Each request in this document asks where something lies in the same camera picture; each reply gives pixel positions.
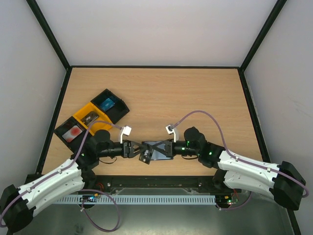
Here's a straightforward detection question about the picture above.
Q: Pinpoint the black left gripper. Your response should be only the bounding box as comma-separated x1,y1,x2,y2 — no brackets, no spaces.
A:
98,139,147,158

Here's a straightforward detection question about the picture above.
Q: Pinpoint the blue leather card holder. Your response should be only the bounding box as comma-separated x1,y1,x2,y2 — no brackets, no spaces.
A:
139,140,174,164

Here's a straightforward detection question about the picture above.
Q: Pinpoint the black VIP card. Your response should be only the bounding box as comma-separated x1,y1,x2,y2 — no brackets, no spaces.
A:
81,111,99,126
139,145,153,164

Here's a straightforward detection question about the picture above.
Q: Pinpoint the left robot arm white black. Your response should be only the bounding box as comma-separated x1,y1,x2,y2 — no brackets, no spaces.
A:
0,130,148,233

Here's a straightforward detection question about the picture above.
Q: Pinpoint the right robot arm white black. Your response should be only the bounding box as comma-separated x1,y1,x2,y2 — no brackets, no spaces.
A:
140,126,309,211

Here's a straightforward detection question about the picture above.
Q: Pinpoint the blue credit card in bin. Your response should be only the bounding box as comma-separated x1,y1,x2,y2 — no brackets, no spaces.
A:
99,98,115,111

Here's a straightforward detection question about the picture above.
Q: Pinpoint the white red card in bin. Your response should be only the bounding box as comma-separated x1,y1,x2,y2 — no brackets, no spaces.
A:
62,125,82,142

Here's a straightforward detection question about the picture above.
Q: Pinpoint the black bin far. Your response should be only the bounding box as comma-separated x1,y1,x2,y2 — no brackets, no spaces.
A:
91,89,130,124

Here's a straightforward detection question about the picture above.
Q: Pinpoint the black bin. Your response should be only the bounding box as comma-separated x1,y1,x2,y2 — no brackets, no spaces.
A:
54,117,87,153
91,89,130,124

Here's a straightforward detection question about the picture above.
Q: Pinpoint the yellow bin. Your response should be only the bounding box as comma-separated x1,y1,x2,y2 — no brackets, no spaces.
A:
73,102,112,135

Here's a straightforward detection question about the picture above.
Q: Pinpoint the black bin near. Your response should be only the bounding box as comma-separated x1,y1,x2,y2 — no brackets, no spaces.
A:
54,117,87,153

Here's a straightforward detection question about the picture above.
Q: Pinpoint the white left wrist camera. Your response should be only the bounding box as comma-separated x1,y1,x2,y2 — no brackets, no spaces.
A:
119,125,132,143

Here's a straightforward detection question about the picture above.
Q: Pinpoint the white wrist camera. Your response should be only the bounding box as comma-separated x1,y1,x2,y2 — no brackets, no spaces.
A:
165,125,179,142
119,125,132,143

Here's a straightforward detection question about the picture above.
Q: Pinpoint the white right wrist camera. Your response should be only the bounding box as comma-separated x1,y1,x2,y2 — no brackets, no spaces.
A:
165,125,179,142

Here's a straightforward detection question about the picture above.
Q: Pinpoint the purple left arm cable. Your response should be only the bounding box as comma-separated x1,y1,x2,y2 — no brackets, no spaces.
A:
0,121,123,233

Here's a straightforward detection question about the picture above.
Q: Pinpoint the black front mounting rail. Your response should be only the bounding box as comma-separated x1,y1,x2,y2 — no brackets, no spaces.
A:
24,174,286,195

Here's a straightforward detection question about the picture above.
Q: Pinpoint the light blue slotted cable duct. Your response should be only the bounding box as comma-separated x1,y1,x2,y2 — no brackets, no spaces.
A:
55,195,216,205

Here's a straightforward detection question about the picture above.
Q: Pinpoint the black aluminium frame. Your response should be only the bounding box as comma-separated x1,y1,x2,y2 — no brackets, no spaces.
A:
4,0,302,235

